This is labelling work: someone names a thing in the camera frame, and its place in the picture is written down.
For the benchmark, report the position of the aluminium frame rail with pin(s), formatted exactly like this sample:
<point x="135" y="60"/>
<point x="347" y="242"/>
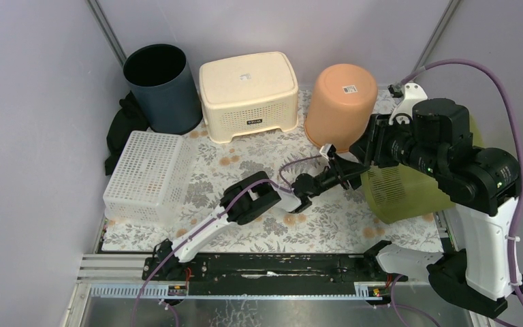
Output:
<point x="110" y="292"/>

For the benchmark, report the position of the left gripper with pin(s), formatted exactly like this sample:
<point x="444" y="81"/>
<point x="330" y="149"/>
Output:
<point x="342" y="176"/>

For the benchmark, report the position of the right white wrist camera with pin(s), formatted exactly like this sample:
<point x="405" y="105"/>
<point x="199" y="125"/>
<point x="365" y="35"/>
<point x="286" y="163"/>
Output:
<point x="409" y="94"/>

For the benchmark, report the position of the green mesh waste bin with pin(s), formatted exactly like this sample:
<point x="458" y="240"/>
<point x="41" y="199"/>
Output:
<point x="400" y="192"/>

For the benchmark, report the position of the cream perforated basket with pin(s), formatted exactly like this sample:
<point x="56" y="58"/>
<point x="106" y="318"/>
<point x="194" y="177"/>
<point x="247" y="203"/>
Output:
<point x="248" y="94"/>

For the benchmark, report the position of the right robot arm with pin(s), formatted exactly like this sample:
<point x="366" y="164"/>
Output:
<point x="483" y="183"/>

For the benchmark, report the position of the white perforated basket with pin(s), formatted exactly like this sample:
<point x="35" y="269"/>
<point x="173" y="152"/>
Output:
<point x="150" y="180"/>

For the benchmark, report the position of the black cloth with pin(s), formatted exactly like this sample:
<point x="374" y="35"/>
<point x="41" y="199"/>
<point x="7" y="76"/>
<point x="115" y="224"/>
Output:
<point x="128" y="119"/>

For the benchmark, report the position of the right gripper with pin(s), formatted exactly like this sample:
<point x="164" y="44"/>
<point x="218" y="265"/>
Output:
<point x="373" y="139"/>

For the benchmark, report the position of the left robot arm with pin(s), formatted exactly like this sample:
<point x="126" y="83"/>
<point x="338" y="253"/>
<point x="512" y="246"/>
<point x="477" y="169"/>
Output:
<point x="248" y="199"/>

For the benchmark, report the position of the orange bucket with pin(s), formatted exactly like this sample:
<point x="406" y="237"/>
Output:
<point x="342" y="100"/>

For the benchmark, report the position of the floral patterned mat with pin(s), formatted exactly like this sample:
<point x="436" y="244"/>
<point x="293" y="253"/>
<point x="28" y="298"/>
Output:
<point x="338" y="221"/>

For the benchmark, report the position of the dark blue round bin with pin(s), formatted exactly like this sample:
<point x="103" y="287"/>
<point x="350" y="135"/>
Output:
<point x="161" y="81"/>

